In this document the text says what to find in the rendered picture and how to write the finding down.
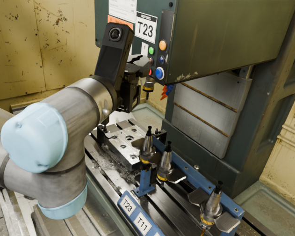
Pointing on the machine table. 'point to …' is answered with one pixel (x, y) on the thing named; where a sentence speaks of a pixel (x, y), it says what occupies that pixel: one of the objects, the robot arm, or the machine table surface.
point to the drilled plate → (133, 164)
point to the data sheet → (123, 9)
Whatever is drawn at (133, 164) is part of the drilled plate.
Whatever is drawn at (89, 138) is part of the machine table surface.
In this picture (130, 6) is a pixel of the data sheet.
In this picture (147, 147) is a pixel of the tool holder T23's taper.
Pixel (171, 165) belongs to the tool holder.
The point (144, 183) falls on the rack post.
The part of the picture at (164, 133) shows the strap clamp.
